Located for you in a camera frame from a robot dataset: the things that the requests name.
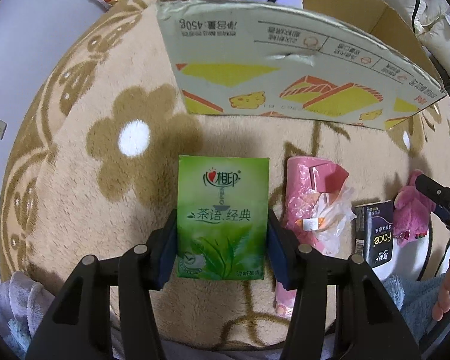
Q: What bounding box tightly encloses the magenta plush bear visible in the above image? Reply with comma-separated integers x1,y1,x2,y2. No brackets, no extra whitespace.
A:
393,170,436,247

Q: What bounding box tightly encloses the pink plastic pack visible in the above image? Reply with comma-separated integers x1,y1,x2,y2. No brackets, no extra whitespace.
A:
275,156,355,318

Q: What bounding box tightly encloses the green tissue pack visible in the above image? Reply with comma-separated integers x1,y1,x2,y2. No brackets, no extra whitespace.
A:
177,155,269,281

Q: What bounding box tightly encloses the person's right hand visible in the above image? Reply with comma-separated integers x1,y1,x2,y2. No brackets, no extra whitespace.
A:
432,260,450,322

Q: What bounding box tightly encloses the black Face tissue pack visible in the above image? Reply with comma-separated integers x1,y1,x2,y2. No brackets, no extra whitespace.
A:
354,200,393,268

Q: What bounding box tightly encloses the open cardboard box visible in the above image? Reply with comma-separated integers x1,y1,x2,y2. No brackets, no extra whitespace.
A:
157,0,446,130

